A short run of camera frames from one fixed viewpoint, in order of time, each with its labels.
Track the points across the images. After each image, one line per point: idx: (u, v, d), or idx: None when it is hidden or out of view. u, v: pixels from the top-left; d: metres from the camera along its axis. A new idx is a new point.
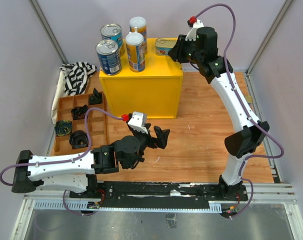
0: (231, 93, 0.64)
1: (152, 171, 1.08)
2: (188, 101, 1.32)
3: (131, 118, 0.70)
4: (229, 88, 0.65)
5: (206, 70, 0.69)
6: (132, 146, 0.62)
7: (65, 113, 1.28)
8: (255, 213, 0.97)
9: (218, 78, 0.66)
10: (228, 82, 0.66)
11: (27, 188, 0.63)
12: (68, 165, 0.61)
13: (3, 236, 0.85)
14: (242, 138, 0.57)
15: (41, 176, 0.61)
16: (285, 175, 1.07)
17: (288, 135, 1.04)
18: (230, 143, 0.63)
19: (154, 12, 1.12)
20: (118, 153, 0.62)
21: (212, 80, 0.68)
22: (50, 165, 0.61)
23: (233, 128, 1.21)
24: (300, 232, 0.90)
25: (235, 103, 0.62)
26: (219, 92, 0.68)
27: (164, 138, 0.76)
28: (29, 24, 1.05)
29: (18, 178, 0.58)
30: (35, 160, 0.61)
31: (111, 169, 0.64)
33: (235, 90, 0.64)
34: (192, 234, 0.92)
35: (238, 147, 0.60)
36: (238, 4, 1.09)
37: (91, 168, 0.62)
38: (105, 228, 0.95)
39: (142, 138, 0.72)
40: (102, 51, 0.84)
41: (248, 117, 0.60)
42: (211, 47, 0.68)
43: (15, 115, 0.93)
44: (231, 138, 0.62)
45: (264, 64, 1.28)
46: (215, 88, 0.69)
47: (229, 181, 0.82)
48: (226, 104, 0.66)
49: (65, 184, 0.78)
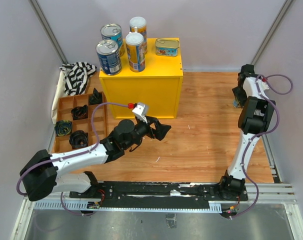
0: (253, 83, 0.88)
1: (152, 172, 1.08)
2: (187, 101, 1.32)
3: (136, 107, 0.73)
4: (252, 80, 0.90)
5: (241, 76, 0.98)
6: (129, 125, 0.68)
7: (65, 113, 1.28)
8: (255, 213, 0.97)
9: (249, 77, 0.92)
10: (253, 79, 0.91)
11: (47, 189, 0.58)
12: (87, 155, 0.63)
13: (3, 236, 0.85)
14: (249, 102, 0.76)
15: (64, 170, 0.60)
16: (285, 175, 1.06)
17: (289, 135, 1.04)
18: (239, 118, 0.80)
19: (154, 12, 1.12)
20: (119, 136, 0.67)
21: (244, 80, 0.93)
22: (73, 157, 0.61)
23: (233, 128, 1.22)
24: (300, 233, 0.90)
25: (253, 87, 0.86)
26: (247, 87, 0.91)
27: (162, 131, 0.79)
28: (29, 24, 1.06)
29: (47, 175, 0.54)
30: (56, 155, 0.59)
31: (119, 153, 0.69)
33: (257, 82, 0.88)
34: (192, 234, 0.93)
35: (245, 113, 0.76)
36: (237, 5, 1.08)
37: (106, 154, 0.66)
38: (105, 228, 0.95)
39: (141, 127, 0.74)
40: (102, 51, 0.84)
41: (259, 93, 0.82)
42: (249, 70, 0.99)
43: (15, 115, 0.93)
44: (241, 112, 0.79)
45: (265, 64, 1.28)
46: (244, 87, 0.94)
47: (231, 171, 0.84)
48: (249, 91, 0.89)
49: (71, 183, 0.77)
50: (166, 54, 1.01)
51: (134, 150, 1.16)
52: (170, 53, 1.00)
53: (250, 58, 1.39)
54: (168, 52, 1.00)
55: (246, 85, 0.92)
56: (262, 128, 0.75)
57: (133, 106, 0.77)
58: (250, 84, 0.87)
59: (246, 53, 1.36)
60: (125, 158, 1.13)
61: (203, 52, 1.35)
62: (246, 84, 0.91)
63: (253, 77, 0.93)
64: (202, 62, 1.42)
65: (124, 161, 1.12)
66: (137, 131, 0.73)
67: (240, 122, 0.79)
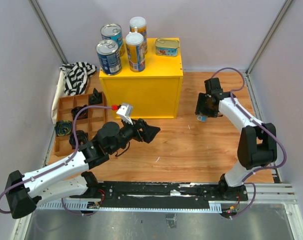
0: (234, 107, 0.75)
1: (153, 172, 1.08)
2: (187, 101, 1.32)
3: (119, 108, 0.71)
4: (231, 105, 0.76)
5: (213, 101, 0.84)
6: (114, 129, 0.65)
7: (65, 113, 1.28)
8: (255, 213, 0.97)
9: (223, 100, 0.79)
10: (230, 101, 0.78)
11: (29, 208, 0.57)
12: (62, 169, 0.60)
13: (3, 236, 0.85)
14: (246, 135, 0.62)
15: (40, 189, 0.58)
16: (285, 175, 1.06)
17: (289, 135, 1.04)
18: (239, 155, 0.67)
19: (154, 12, 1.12)
20: (103, 140, 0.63)
21: (220, 104, 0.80)
22: (46, 175, 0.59)
23: (233, 128, 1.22)
24: (300, 232, 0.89)
25: (237, 112, 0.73)
26: (226, 112, 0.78)
27: (149, 132, 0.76)
28: (30, 24, 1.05)
29: (19, 197, 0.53)
30: (28, 176, 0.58)
31: (104, 158, 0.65)
33: (237, 105, 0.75)
34: (192, 234, 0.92)
35: (247, 149, 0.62)
36: (238, 5, 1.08)
37: (86, 163, 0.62)
38: (105, 228, 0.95)
39: (128, 130, 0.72)
40: (102, 51, 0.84)
41: (250, 118, 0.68)
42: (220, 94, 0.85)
43: (15, 115, 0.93)
44: (240, 145, 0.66)
45: (264, 64, 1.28)
46: (224, 112, 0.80)
47: (231, 183, 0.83)
48: (231, 116, 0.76)
49: (63, 191, 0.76)
50: (166, 54, 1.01)
51: (134, 150, 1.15)
52: (170, 53, 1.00)
53: (250, 58, 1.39)
54: (168, 52, 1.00)
55: (225, 110, 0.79)
56: (269, 160, 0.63)
57: (116, 107, 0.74)
58: (231, 109, 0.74)
59: (246, 53, 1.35)
60: (125, 158, 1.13)
61: (203, 52, 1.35)
62: (225, 108, 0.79)
63: (227, 97, 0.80)
64: (202, 61, 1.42)
65: (124, 161, 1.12)
66: (123, 134, 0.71)
67: (242, 160, 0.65)
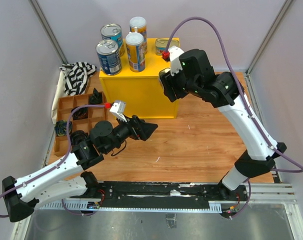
0: (248, 120, 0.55)
1: (152, 172, 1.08)
2: (187, 100, 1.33)
3: (112, 105, 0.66)
4: (245, 115, 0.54)
5: (216, 98, 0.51)
6: (106, 128, 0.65)
7: (65, 113, 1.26)
8: (255, 213, 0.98)
9: (233, 106, 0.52)
10: (243, 107, 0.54)
11: (27, 211, 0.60)
12: (54, 173, 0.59)
13: (3, 236, 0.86)
14: (264, 167, 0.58)
15: (33, 193, 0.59)
16: (286, 176, 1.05)
17: (289, 135, 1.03)
18: (240, 165, 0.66)
19: (154, 11, 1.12)
20: (96, 139, 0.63)
21: (224, 107, 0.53)
22: (38, 179, 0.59)
23: (233, 128, 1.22)
24: (300, 232, 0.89)
25: (255, 133, 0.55)
26: (231, 119, 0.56)
27: (144, 130, 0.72)
28: (29, 24, 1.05)
29: (12, 203, 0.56)
30: (21, 181, 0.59)
31: (97, 158, 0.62)
33: (252, 118, 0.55)
34: (192, 234, 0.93)
35: (258, 172, 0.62)
36: (237, 5, 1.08)
37: (78, 164, 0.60)
38: (105, 228, 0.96)
39: (123, 128, 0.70)
40: (102, 51, 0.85)
41: (270, 145, 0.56)
42: (221, 81, 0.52)
43: (14, 115, 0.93)
44: (248, 164, 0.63)
45: (264, 64, 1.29)
46: (226, 116, 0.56)
47: (232, 187, 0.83)
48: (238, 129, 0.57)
49: (60, 193, 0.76)
50: None
51: (134, 150, 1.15)
52: None
53: (250, 57, 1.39)
54: None
55: (233, 119, 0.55)
56: None
57: (109, 105, 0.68)
58: (248, 126, 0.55)
59: (246, 52, 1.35)
60: (125, 158, 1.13)
61: None
62: (231, 117, 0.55)
63: (236, 97, 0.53)
64: None
65: (124, 161, 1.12)
66: (117, 134, 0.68)
67: (244, 170, 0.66)
